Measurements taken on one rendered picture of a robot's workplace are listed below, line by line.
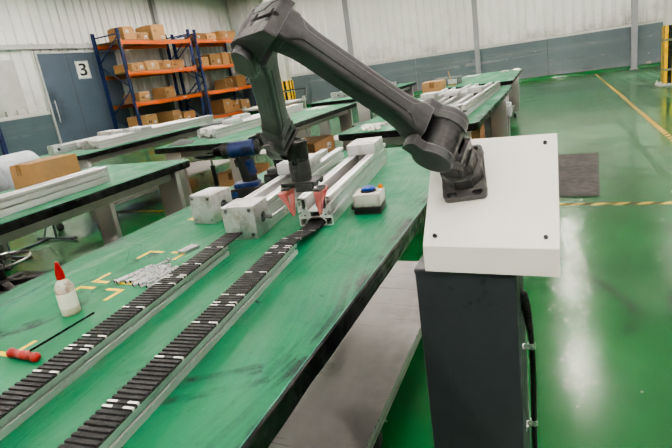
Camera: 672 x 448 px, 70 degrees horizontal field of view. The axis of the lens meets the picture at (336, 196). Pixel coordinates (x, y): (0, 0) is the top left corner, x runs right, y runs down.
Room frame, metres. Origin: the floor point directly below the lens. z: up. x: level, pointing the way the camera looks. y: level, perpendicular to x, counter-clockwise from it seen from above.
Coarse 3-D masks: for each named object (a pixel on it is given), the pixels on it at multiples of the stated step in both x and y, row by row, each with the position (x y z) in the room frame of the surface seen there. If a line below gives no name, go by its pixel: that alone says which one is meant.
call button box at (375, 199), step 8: (360, 192) 1.36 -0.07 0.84; (368, 192) 1.34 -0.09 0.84; (376, 192) 1.33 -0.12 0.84; (384, 192) 1.38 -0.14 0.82; (360, 200) 1.33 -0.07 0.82; (368, 200) 1.32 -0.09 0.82; (376, 200) 1.31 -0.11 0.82; (384, 200) 1.37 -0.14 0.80; (352, 208) 1.37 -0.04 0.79; (360, 208) 1.33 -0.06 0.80; (368, 208) 1.32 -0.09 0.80; (376, 208) 1.32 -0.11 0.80
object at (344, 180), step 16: (384, 144) 2.01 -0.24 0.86; (352, 160) 1.79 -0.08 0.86; (368, 160) 1.73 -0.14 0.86; (384, 160) 1.98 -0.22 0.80; (336, 176) 1.58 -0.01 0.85; (352, 176) 1.51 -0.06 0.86; (368, 176) 1.70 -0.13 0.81; (304, 192) 1.36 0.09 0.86; (336, 192) 1.34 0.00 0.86; (352, 192) 1.48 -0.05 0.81; (304, 208) 1.31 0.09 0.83; (336, 208) 1.32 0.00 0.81; (304, 224) 1.31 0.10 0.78
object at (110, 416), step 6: (96, 414) 0.54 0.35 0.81; (102, 414) 0.54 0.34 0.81; (108, 414) 0.54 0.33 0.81; (114, 414) 0.53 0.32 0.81; (120, 414) 0.53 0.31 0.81; (126, 414) 0.53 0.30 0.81; (96, 420) 0.53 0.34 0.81; (102, 420) 0.53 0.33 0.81; (108, 420) 0.52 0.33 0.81; (114, 420) 0.52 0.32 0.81; (120, 420) 0.52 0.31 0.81
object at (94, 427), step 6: (90, 420) 0.53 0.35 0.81; (84, 426) 0.52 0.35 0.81; (90, 426) 0.52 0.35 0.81; (96, 426) 0.52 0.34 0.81; (102, 426) 0.51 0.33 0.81; (108, 426) 0.51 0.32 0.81; (114, 426) 0.51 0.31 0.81; (84, 432) 0.51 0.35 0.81; (90, 432) 0.51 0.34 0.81; (96, 432) 0.50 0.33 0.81; (102, 432) 0.50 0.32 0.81; (108, 432) 0.50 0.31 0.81
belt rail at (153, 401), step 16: (288, 256) 1.06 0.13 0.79; (272, 272) 0.96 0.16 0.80; (256, 288) 0.88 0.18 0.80; (240, 304) 0.82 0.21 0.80; (224, 320) 0.76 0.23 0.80; (208, 336) 0.71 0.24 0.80; (192, 352) 0.67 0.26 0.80; (176, 368) 0.63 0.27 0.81; (192, 368) 0.66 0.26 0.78; (160, 384) 0.60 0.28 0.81; (176, 384) 0.62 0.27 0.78; (144, 400) 0.56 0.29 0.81; (160, 400) 0.59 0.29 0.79; (144, 416) 0.56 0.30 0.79; (128, 432) 0.53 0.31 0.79
